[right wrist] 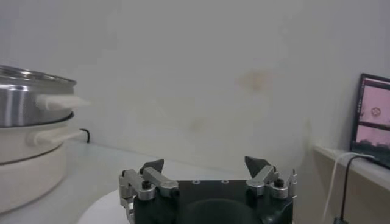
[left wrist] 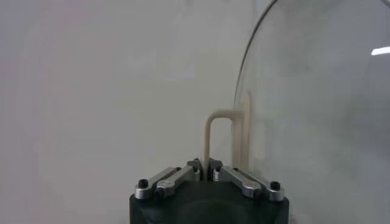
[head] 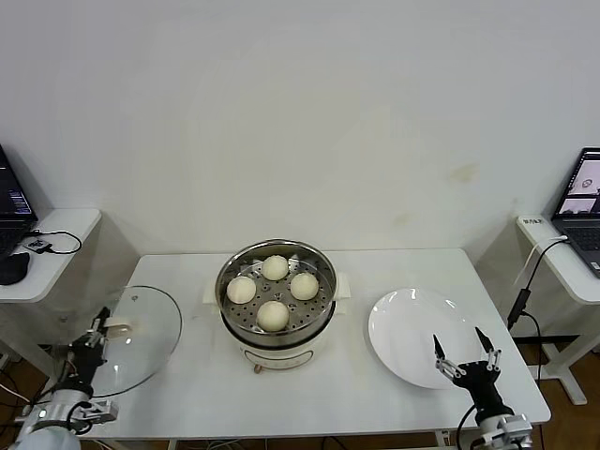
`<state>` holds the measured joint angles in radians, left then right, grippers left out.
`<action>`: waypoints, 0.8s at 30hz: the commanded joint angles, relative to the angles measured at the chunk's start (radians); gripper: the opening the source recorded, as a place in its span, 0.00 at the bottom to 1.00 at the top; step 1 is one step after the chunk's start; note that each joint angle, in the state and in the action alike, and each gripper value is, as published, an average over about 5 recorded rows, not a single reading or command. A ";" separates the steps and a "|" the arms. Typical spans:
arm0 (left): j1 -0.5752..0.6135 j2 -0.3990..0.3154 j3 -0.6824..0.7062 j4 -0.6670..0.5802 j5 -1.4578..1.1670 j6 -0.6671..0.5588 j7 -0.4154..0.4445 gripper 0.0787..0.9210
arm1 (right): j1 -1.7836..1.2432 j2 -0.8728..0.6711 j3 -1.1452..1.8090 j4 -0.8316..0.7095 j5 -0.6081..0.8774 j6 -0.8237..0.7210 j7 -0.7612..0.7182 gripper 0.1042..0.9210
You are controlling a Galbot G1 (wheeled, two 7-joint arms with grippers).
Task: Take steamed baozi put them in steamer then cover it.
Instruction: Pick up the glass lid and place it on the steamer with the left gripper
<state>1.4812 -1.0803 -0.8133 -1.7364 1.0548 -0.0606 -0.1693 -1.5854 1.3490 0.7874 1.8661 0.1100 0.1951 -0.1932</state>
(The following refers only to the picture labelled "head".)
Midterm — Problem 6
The black floor cable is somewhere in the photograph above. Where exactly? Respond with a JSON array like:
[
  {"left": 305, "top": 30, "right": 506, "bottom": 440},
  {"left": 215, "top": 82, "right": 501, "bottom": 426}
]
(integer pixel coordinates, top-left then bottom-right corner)
[{"left": 0, "top": 367, "right": 29, "bottom": 450}]

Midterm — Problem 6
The white floor cable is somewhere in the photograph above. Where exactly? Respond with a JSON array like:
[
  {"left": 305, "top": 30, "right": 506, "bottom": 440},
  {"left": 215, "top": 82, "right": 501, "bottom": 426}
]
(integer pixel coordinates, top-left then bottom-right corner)
[{"left": 0, "top": 382, "right": 34, "bottom": 407}]

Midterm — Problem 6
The grey laptop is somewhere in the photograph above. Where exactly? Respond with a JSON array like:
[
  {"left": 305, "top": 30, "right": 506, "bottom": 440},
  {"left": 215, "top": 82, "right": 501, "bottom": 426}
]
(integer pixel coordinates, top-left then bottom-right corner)
[{"left": 550, "top": 147, "right": 600, "bottom": 276}]

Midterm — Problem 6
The black hub cable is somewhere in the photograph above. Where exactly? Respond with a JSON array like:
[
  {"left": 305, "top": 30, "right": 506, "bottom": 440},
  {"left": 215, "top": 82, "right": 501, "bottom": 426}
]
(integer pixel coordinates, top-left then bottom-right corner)
[{"left": 27, "top": 228, "right": 83, "bottom": 257}]

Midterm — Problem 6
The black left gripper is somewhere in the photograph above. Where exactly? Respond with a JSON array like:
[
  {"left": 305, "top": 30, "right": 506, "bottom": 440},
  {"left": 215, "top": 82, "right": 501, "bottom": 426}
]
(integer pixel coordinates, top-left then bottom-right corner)
[{"left": 65, "top": 307, "right": 113, "bottom": 391}]

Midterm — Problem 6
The white round plate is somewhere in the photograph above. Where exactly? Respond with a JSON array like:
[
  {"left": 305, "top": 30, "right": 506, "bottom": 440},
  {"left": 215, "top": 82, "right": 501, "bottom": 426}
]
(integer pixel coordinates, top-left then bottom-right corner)
[{"left": 367, "top": 288, "right": 484, "bottom": 389}]

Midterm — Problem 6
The black computer mouse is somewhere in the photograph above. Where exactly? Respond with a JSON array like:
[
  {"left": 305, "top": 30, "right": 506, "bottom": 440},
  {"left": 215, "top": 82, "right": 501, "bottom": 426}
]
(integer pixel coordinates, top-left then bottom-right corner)
[{"left": 0, "top": 251, "right": 32, "bottom": 286}]

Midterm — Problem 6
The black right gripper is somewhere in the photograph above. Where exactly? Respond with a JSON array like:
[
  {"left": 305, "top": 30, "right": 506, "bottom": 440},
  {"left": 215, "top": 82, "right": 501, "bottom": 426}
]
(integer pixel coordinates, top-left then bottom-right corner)
[{"left": 431, "top": 326, "right": 510, "bottom": 416}]

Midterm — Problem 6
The white steamed baozi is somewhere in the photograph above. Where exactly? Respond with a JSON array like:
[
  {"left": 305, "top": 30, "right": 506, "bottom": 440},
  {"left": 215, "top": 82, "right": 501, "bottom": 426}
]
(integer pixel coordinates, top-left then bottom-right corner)
[
  {"left": 256, "top": 300, "right": 291, "bottom": 332},
  {"left": 261, "top": 254, "right": 290, "bottom": 281},
  {"left": 290, "top": 273, "right": 321, "bottom": 301},
  {"left": 226, "top": 275, "right": 258, "bottom": 304}
]

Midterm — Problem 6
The glass lid with cream handle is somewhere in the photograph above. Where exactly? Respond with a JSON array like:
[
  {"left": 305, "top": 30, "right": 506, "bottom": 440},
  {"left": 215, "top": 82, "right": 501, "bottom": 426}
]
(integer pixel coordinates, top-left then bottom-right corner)
[{"left": 60, "top": 284, "right": 184, "bottom": 398}]

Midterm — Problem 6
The white side desk with mouse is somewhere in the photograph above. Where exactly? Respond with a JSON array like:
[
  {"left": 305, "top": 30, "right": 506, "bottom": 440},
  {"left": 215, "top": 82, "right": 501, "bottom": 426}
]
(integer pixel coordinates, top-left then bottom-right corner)
[{"left": 0, "top": 208, "right": 103, "bottom": 390}]

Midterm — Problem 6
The black laptop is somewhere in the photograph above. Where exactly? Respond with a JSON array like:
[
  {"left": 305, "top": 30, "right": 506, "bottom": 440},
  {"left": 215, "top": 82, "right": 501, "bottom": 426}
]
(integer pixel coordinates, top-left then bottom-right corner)
[{"left": 0, "top": 142, "right": 40, "bottom": 258}]

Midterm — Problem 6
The black cable with adapter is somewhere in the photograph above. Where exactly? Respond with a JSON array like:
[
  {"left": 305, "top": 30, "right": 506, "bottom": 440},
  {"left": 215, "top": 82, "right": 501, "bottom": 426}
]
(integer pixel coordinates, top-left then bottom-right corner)
[{"left": 506, "top": 237, "right": 571, "bottom": 385}]

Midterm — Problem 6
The stainless steel steamer pot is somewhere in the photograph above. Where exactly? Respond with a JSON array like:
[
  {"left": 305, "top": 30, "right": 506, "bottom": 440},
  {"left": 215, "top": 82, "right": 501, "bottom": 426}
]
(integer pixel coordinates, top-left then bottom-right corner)
[{"left": 202, "top": 238, "right": 353, "bottom": 347}]

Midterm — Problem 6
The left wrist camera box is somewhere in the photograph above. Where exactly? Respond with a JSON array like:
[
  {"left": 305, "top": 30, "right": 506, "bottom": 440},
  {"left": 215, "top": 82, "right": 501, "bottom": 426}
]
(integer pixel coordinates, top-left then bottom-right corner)
[{"left": 77, "top": 397, "right": 119, "bottom": 423}]

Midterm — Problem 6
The white electric cooker base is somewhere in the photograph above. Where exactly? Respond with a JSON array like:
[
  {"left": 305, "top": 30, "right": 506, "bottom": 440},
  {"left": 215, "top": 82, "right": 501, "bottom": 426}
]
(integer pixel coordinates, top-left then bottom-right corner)
[{"left": 219, "top": 307, "right": 337, "bottom": 376}]

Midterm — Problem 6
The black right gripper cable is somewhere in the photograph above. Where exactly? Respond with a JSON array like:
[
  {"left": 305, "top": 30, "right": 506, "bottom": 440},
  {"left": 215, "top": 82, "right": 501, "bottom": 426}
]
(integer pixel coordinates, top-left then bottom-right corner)
[{"left": 457, "top": 405, "right": 479, "bottom": 450}]

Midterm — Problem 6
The white laptop cable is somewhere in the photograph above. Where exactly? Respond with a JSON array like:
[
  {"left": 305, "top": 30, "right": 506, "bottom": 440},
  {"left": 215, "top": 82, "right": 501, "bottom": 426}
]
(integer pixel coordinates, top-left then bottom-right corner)
[{"left": 513, "top": 236, "right": 568, "bottom": 288}]

